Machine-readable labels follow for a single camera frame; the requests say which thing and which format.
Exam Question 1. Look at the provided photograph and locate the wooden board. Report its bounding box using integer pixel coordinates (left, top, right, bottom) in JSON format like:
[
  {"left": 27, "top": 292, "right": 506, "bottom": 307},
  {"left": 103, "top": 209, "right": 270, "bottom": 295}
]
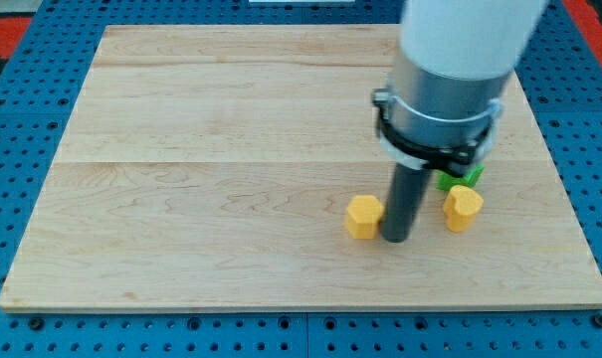
[{"left": 0, "top": 25, "right": 602, "bottom": 313}]

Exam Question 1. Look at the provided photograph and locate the yellow hexagon block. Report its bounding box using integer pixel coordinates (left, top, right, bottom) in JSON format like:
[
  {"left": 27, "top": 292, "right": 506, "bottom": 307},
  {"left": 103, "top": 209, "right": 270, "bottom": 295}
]
[{"left": 344, "top": 195, "right": 384, "bottom": 240}]

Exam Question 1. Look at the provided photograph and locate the yellow heart block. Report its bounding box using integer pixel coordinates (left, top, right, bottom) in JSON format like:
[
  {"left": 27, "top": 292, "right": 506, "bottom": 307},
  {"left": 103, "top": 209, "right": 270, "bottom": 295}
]
[{"left": 443, "top": 185, "right": 485, "bottom": 233}]

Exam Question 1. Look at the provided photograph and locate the black clamp ring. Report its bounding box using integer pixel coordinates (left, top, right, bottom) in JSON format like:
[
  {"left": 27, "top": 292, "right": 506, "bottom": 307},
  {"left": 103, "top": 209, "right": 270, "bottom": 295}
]
[{"left": 371, "top": 88, "right": 504, "bottom": 179}]

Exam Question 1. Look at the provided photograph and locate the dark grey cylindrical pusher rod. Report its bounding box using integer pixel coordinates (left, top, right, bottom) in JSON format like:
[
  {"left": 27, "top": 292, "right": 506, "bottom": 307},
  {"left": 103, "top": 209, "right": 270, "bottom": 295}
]
[{"left": 380, "top": 164, "right": 432, "bottom": 243}]

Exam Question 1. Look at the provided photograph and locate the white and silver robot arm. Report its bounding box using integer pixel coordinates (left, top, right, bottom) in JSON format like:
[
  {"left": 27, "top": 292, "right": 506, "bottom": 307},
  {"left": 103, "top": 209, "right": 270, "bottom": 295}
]
[{"left": 372, "top": 0, "right": 548, "bottom": 243}]

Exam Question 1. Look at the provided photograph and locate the green block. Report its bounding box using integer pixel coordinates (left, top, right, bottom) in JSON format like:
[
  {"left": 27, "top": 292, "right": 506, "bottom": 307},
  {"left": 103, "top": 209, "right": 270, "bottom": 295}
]
[{"left": 436, "top": 164, "right": 485, "bottom": 191}]

